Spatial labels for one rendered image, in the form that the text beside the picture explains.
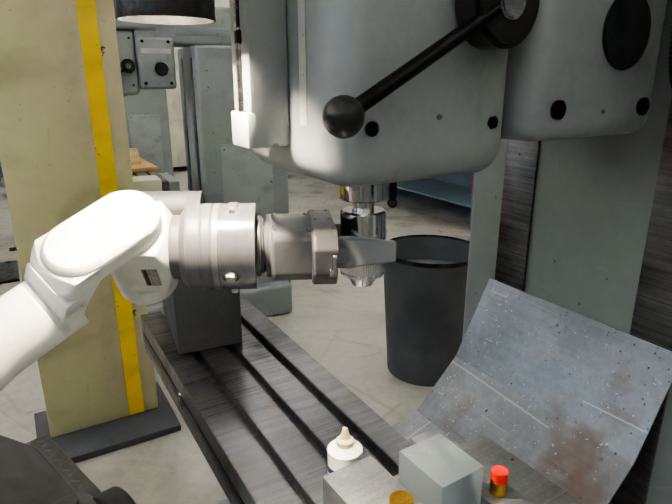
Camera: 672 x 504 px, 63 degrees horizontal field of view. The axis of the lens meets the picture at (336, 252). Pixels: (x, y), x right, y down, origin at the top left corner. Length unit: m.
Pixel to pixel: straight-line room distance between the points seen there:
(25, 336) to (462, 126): 0.42
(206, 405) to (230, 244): 0.42
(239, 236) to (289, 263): 0.05
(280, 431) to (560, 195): 0.53
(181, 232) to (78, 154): 1.68
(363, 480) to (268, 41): 0.41
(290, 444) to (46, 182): 1.61
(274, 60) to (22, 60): 1.74
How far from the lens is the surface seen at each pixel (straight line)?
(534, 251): 0.90
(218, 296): 1.03
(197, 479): 2.23
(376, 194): 0.55
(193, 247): 0.54
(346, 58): 0.43
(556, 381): 0.87
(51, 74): 2.19
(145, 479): 2.28
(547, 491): 0.67
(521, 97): 0.54
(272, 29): 0.49
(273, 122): 0.49
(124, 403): 2.56
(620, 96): 0.63
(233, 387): 0.95
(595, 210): 0.83
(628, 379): 0.83
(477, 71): 0.51
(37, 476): 1.45
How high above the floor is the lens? 1.40
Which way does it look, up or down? 18 degrees down
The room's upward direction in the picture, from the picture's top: straight up
